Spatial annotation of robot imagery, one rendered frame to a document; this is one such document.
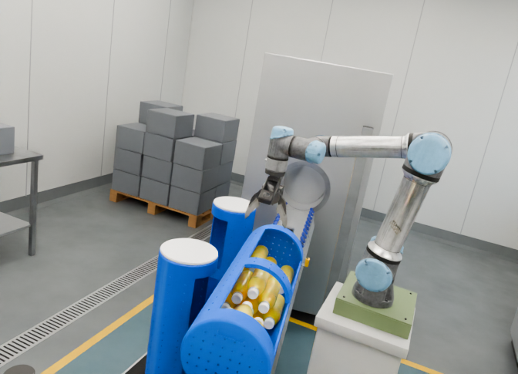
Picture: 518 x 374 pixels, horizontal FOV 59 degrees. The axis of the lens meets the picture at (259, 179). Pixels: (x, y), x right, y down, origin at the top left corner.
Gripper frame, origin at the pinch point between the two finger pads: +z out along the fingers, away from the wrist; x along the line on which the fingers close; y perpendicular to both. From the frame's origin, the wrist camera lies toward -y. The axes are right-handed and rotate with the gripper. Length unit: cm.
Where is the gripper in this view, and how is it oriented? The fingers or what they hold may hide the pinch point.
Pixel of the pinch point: (264, 224)
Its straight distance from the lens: 166.5
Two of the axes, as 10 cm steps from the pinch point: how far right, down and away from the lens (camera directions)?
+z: -1.6, 9.5, 2.7
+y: 2.3, -2.3, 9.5
